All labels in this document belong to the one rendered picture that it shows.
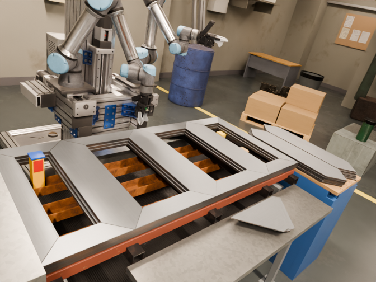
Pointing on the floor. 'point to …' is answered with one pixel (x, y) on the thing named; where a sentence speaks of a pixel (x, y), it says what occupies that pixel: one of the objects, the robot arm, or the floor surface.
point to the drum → (191, 76)
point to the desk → (272, 67)
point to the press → (358, 113)
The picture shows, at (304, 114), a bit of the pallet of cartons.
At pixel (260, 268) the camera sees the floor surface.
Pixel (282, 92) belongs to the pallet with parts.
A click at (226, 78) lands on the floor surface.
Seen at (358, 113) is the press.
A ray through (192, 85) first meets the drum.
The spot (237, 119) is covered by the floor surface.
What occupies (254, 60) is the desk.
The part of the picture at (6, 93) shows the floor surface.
